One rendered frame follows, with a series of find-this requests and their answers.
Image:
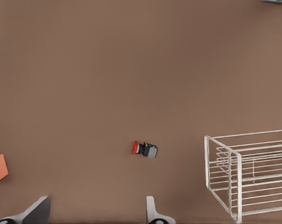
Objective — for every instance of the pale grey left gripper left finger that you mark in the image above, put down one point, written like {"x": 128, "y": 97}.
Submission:
{"x": 36, "y": 211}

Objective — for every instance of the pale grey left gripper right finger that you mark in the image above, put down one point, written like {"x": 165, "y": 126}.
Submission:
{"x": 151, "y": 210}

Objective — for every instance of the red button switch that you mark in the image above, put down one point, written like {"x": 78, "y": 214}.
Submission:
{"x": 144, "y": 149}

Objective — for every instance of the silver frame post foot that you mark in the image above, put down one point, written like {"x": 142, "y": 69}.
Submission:
{"x": 277, "y": 1}

